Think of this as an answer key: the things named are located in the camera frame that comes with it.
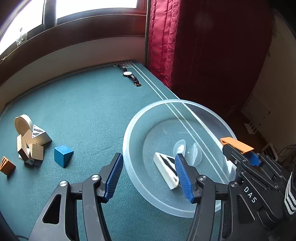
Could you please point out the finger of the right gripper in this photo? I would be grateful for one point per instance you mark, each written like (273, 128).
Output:
(242, 147)
(253, 158)

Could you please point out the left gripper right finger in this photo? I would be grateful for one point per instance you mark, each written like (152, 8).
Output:
(239, 220)

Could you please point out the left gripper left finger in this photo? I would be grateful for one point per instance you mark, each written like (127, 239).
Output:
(58, 219)

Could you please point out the clear plastic bowl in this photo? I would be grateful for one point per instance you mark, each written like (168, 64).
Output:
(160, 131)

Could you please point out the blue wooden wedge block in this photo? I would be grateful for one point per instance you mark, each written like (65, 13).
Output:
(62, 155)

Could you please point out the natural wooden cube block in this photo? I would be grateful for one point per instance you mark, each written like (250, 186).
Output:
(36, 152)

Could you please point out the white striped triangle block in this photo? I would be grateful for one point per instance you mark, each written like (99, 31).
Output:
(40, 136)
(166, 167)

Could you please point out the orange striped triangle block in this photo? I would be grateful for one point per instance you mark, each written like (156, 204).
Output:
(6, 166)

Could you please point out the natural wooden rectangular block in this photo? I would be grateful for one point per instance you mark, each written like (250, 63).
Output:
(22, 147)

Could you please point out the small natural wooden block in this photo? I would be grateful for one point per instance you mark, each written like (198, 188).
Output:
(27, 137)

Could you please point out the cream round wooden block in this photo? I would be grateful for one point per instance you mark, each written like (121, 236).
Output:
(22, 124)

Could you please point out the red quilted curtain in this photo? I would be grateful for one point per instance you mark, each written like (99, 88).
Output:
(209, 52)

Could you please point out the black wrist watch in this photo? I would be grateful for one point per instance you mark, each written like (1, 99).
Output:
(129, 75)

